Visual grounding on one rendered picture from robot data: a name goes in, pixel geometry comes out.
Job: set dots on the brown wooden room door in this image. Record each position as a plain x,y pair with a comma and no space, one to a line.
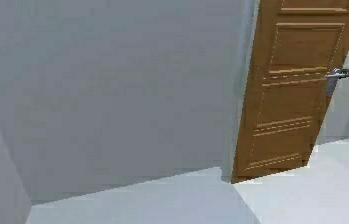
292,100

